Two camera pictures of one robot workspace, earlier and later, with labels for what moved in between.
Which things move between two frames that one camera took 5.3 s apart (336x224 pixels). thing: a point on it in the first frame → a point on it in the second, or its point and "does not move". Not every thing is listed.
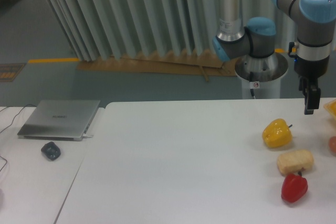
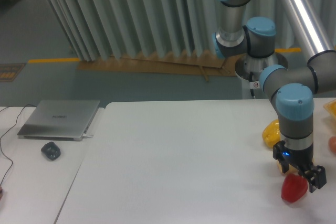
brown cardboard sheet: (205, 64) does not move
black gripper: (310, 69) → (302, 158)
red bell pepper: (294, 187) does not move
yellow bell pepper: (277, 133) does not move
